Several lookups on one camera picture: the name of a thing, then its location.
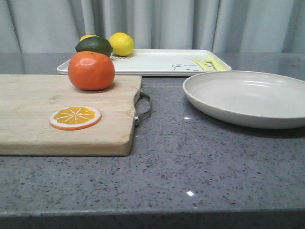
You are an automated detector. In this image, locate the grey curtain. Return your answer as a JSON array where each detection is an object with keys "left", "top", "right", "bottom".
[{"left": 0, "top": 0, "right": 305, "bottom": 53}]

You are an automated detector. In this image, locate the white rectangular tray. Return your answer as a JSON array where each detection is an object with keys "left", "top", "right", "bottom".
[{"left": 56, "top": 49, "right": 232, "bottom": 77}]

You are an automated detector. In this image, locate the orange slice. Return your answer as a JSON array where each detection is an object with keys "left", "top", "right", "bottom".
[{"left": 49, "top": 106, "right": 102, "bottom": 131}]

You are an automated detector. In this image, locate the yellow lemon behind lime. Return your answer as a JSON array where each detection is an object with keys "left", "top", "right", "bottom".
[{"left": 80, "top": 34, "right": 98, "bottom": 41}]

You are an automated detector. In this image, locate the yellow plastic fork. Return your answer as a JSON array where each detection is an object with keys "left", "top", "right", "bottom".
[{"left": 205, "top": 55, "right": 231, "bottom": 71}]

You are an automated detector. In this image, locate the green lime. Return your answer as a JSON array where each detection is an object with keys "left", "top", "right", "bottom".
[{"left": 75, "top": 36, "right": 113, "bottom": 57}]

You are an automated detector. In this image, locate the white round plate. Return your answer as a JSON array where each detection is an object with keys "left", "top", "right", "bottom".
[{"left": 183, "top": 71, "right": 305, "bottom": 129}]

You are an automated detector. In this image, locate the orange mandarin fruit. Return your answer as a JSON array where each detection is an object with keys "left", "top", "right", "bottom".
[{"left": 68, "top": 51, "right": 115, "bottom": 91}]

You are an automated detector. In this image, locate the wooden cutting board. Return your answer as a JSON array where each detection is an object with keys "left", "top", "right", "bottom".
[{"left": 0, "top": 74, "right": 142, "bottom": 156}]

